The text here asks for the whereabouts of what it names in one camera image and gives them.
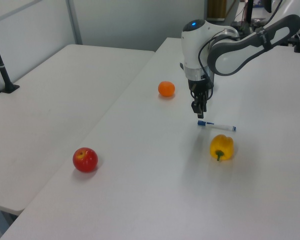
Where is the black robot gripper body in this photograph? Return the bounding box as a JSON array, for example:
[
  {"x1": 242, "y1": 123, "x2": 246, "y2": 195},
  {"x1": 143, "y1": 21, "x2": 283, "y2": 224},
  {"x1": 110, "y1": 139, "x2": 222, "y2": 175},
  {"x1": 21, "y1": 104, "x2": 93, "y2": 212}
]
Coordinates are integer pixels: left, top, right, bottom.
[{"x1": 188, "y1": 77, "x2": 214, "y2": 101}]

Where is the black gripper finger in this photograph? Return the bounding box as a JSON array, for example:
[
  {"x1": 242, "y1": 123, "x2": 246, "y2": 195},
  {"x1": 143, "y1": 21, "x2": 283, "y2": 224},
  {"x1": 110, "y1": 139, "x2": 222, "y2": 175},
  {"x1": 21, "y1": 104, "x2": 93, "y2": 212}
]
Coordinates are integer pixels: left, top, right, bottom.
[
  {"x1": 196, "y1": 96, "x2": 208, "y2": 120},
  {"x1": 190, "y1": 99, "x2": 201, "y2": 115}
]

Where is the blue and white marker pen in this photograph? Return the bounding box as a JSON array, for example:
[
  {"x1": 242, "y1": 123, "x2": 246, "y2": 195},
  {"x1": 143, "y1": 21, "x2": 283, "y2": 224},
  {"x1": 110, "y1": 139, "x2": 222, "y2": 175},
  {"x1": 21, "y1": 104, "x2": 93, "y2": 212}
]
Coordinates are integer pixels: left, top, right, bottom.
[{"x1": 197, "y1": 119, "x2": 238, "y2": 132}]

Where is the orange mandarin fruit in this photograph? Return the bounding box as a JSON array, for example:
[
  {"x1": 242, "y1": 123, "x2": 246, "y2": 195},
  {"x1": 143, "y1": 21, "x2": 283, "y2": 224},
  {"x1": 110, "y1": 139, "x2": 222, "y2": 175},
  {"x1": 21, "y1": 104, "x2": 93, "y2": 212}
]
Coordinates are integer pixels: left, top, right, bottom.
[{"x1": 157, "y1": 80, "x2": 176, "y2": 98}]

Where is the yellow bell pepper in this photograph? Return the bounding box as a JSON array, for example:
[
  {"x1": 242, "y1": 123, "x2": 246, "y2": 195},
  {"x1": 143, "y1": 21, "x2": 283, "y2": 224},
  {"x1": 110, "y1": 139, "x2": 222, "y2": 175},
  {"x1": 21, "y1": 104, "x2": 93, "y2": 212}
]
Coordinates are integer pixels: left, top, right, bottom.
[{"x1": 209, "y1": 134, "x2": 235, "y2": 162}]

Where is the yellow cardboard panel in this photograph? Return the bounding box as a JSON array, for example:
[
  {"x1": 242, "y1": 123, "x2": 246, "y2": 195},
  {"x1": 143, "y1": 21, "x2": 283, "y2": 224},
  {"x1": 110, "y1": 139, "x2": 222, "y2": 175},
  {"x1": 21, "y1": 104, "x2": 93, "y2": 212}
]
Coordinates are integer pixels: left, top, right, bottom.
[{"x1": 206, "y1": 0, "x2": 227, "y2": 20}]

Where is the red apple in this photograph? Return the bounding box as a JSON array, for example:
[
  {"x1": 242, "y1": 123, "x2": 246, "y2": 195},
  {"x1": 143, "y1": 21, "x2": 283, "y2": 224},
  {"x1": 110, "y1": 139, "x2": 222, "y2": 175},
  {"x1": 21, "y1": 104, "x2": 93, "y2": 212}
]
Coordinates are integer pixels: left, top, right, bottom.
[{"x1": 72, "y1": 147, "x2": 99, "y2": 173}]

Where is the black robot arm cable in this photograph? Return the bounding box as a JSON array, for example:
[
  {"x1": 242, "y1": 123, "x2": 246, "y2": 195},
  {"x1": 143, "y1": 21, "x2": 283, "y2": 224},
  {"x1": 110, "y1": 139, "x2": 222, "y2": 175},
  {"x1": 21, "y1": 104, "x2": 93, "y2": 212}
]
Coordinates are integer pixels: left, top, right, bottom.
[{"x1": 196, "y1": 29, "x2": 215, "y2": 101}]

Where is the grey partition post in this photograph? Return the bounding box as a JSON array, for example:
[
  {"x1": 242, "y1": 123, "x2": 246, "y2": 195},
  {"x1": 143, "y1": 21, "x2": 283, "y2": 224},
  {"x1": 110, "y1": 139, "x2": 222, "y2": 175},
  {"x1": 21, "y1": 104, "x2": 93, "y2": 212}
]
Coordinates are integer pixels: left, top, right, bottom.
[{"x1": 65, "y1": 0, "x2": 84, "y2": 46}]

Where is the black camera stand pole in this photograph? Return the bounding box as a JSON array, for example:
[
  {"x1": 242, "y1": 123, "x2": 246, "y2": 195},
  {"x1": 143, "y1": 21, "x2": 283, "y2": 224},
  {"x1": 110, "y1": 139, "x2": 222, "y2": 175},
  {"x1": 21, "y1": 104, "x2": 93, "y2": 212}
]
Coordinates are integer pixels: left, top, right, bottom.
[{"x1": 0, "y1": 24, "x2": 21, "y2": 94}]

